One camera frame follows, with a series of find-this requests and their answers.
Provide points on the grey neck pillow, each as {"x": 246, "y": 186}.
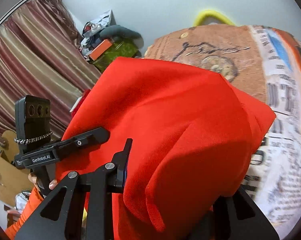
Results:
{"x": 118, "y": 31}

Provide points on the person left hand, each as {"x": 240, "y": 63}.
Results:
{"x": 33, "y": 179}

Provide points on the orange box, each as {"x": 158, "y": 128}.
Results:
{"x": 100, "y": 49}

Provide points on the red zip jacket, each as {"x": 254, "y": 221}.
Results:
{"x": 193, "y": 137}

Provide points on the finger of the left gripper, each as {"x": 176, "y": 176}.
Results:
{"x": 73, "y": 145}

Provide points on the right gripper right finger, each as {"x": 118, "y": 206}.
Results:
{"x": 239, "y": 218}

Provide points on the printed newspaper bedspread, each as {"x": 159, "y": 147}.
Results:
{"x": 266, "y": 64}

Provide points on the striped red gold curtain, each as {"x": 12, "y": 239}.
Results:
{"x": 39, "y": 56}

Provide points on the orange sleeve forearm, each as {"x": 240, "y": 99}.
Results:
{"x": 34, "y": 200}

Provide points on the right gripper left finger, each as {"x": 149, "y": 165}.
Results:
{"x": 80, "y": 203}

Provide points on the green patterned storage box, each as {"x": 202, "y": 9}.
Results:
{"x": 120, "y": 48}

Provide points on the yellow curved headrest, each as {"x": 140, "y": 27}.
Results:
{"x": 204, "y": 14}

